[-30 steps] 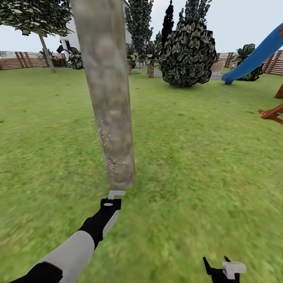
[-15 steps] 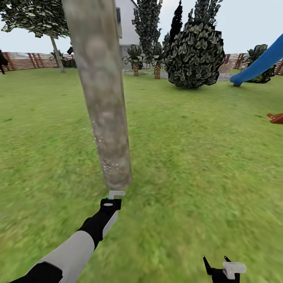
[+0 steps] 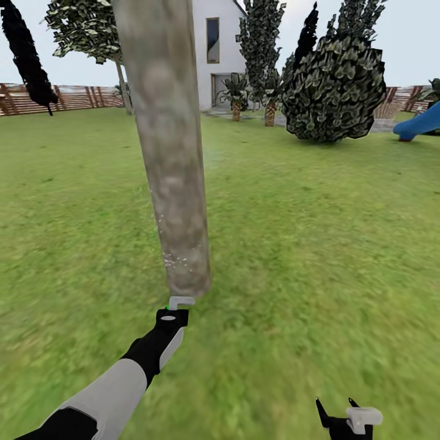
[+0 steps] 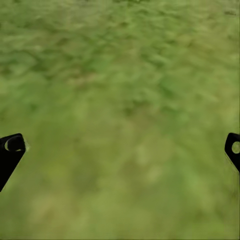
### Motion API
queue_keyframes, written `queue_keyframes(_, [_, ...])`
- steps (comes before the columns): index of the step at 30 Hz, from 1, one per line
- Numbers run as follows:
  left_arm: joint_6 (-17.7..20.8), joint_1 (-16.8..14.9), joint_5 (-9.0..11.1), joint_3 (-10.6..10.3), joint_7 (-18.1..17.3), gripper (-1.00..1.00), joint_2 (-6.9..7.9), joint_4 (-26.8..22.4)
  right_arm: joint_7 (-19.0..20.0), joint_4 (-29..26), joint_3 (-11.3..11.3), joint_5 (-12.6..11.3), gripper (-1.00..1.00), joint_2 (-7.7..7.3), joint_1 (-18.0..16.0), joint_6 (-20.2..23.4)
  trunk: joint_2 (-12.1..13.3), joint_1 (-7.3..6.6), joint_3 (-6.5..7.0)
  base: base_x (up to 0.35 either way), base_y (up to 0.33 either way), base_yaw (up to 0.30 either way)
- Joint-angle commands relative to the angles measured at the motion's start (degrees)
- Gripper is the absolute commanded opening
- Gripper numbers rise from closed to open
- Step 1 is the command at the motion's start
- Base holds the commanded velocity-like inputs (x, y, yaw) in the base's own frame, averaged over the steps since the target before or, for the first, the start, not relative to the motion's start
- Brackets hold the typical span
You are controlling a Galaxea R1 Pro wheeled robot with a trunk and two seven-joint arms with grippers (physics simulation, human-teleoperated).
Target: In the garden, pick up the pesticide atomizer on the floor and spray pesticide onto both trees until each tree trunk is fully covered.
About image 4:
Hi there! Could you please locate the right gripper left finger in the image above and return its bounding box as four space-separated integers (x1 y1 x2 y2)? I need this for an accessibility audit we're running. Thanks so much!
0 133 30 192

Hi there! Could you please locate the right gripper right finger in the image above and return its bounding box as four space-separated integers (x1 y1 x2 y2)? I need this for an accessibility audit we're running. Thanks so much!
225 133 240 172

